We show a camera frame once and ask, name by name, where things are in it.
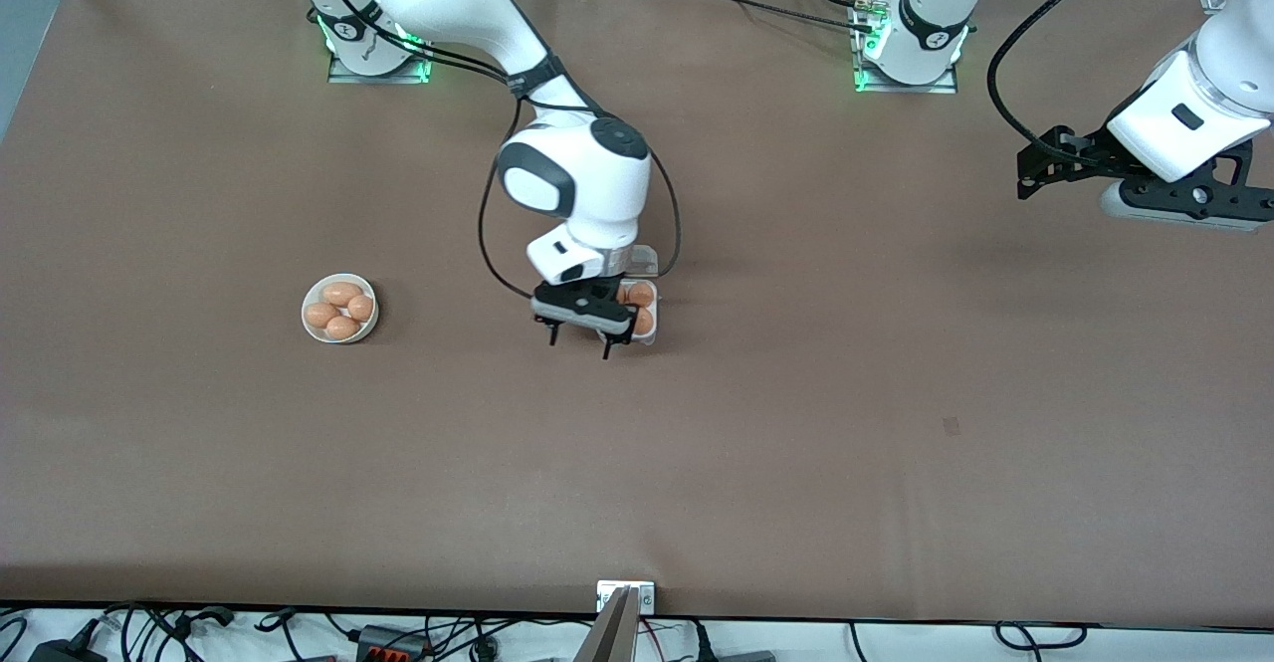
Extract clear plastic egg box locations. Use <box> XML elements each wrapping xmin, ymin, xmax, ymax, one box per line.
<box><xmin>602</xmin><ymin>244</ymin><xmax>661</xmax><ymax>346</ymax></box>

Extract black box orange connectors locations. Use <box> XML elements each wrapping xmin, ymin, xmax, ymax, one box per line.
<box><xmin>353</xmin><ymin>624</ymin><xmax>431</xmax><ymax>662</ymax></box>

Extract white round bowl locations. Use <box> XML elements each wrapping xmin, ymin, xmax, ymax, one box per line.
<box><xmin>302</xmin><ymin>273</ymin><xmax>380</xmax><ymax>344</ymax></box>

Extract black power adapter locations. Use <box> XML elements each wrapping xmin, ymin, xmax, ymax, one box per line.
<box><xmin>28</xmin><ymin>635</ymin><xmax>108</xmax><ymax>662</ymax></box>

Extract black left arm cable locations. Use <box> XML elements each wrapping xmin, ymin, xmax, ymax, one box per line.
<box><xmin>987</xmin><ymin>0</ymin><xmax>1146</xmax><ymax>160</ymax></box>

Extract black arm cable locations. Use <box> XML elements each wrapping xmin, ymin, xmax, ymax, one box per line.
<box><xmin>987</xmin><ymin>0</ymin><xmax>1146</xmax><ymax>160</ymax></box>
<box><xmin>637</xmin><ymin>154</ymin><xmax>684</xmax><ymax>280</ymax></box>
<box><xmin>318</xmin><ymin>0</ymin><xmax>543</xmax><ymax>303</ymax></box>

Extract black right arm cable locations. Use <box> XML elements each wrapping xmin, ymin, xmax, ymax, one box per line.
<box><xmin>318</xmin><ymin>0</ymin><xmax>543</xmax><ymax>303</ymax></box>
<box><xmin>637</xmin><ymin>154</ymin><xmax>684</xmax><ymax>280</ymax></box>

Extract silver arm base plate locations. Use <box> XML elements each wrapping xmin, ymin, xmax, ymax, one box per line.
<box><xmin>852</xmin><ymin>0</ymin><xmax>959</xmax><ymax>95</ymax></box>
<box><xmin>328</xmin><ymin>0</ymin><xmax>433</xmax><ymax>85</ymax></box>

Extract silver table edge bracket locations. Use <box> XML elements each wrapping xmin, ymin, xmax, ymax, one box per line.
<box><xmin>596</xmin><ymin>579</ymin><xmax>657</xmax><ymax>614</ymax></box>

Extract grey camera mounting pole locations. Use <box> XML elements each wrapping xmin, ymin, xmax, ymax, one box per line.
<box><xmin>571</xmin><ymin>586</ymin><xmax>639</xmax><ymax>662</ymax></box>

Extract long black table cable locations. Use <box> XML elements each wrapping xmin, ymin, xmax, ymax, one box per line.
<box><xmin>642</xmin><ymin>0</ymin><xmax>882</xmax><ymax>34</ymax></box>

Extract black looped floor cable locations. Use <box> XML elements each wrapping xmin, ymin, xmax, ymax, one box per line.
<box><xmin>994</xmin><ymin>620</ymin><xmax>1089</xmax><ymax>650</ymax></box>

